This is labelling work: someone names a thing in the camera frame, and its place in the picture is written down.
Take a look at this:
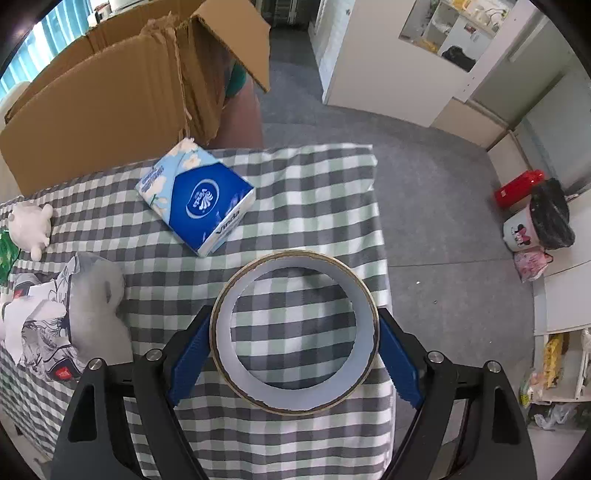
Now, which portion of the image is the pink plastic bag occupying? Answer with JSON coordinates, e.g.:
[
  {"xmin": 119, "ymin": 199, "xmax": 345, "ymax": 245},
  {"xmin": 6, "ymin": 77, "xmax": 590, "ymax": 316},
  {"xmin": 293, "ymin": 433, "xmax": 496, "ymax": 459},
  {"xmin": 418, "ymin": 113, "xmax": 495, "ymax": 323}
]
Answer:
[{"xmin": 513, "ymin": 247, "xmax": 553, "ymax": 283}]

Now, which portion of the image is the large cardboard box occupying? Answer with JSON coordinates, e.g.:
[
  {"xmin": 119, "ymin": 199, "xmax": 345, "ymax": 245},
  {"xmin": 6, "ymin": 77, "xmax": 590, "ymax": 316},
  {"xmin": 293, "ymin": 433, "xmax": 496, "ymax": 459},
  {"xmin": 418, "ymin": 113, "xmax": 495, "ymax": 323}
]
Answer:
[{"xmin": 0, "ymin": 0, "xmax": 271, "ymax": 197}]

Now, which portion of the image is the blue curtain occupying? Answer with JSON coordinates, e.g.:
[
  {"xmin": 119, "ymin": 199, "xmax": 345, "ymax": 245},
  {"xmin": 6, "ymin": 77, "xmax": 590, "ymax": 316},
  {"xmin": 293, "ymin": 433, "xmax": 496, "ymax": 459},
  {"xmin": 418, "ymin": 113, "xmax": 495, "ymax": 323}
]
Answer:
[{"xmin": 0, "ymin": 0, "xmax": 116, "ymax": 100}]

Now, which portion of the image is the white cabinet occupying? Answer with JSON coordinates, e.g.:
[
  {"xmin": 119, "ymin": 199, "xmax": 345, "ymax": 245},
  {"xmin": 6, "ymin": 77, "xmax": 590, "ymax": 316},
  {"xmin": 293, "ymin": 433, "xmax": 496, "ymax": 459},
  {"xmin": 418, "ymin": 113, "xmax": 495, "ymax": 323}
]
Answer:
[{"xmin": 308, "ymin": 0, "xmax": 550, "ymax": 130}]

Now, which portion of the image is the white low shelf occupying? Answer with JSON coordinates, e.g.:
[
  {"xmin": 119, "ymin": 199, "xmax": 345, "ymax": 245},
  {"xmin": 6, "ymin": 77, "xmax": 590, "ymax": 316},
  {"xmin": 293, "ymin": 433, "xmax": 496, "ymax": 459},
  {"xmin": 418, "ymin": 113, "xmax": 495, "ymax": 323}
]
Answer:
[{"xmin": 519, "ymin": 258, "xmax": 591, "ymax": 430}]

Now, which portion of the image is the teal cloth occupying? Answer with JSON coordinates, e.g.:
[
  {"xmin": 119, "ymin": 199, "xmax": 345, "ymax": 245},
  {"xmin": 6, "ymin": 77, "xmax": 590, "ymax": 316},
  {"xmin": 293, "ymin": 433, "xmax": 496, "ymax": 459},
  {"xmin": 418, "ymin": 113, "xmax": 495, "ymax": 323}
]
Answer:
[{"xmin": 225, "ymin": 62, "xmax": 247, "ymax": 100}]

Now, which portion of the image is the grey green checked tablecloth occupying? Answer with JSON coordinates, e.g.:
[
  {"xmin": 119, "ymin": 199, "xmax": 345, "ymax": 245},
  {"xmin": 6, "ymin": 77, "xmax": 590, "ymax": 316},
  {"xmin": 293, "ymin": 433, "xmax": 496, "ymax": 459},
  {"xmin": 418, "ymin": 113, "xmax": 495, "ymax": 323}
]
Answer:
[{"xmin": 0, "ymin": 143, "xmax": 398, "ymax": 480}]

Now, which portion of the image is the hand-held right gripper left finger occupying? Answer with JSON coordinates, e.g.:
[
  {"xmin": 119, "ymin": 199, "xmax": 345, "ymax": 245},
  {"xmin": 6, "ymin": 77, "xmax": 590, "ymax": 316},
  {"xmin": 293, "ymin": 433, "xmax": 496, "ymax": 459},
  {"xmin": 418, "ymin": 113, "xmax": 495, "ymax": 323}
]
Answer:
[{"xmin": 51, "ymin": 305, "xmax": 218, "ymax": 480}]

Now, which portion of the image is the brown tape roll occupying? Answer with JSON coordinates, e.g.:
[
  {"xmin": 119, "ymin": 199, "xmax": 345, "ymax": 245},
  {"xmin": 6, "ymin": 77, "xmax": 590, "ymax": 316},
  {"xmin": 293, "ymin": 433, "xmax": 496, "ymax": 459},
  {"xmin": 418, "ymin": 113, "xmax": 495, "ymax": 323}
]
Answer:
[{"xmin": 210, "ymin": 250, "xmax": 382, "ymax": 414}]

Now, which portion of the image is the red box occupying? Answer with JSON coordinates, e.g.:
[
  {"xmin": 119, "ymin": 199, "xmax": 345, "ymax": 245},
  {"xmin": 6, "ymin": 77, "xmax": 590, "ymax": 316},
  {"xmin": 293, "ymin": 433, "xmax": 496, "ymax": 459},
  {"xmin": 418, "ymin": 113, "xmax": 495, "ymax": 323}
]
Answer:
[{"xmin": 495, "ymin": 169, "xmax": 546, "ymax": 209}]

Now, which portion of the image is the blue tissue box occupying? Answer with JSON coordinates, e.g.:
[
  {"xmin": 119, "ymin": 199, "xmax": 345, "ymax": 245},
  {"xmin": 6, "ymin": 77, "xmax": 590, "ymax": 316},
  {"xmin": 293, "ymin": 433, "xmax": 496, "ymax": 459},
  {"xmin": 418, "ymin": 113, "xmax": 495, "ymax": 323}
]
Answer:
[{"xmin": 135, "ymin": 137, "xmax": 256, "ymax": 257}]

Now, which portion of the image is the green snack packet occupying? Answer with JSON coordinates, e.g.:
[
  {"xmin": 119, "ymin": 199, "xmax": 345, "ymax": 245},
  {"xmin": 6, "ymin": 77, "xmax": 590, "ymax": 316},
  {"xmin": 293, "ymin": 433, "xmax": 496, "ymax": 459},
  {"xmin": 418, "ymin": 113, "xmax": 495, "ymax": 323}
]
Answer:
[{"xmin": 0, "ymin": 231, "xmax": 20, "ymax": 284}]

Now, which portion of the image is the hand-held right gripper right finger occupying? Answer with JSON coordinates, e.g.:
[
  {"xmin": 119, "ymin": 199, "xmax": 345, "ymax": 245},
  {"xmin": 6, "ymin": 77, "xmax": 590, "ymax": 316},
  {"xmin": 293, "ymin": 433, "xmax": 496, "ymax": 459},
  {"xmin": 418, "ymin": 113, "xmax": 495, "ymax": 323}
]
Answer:
[{"xmin": 376, "ymin": 311, "xmax": 539, "ymax": 480}]

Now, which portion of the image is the white cartoon print bin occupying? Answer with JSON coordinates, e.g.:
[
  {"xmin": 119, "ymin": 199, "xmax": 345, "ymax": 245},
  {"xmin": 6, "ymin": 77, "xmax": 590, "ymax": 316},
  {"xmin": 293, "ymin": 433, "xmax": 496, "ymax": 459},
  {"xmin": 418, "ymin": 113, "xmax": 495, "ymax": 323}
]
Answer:
[{"xmin": 502, "ymin": 208, "xmax": 546, "ymax": 252}]

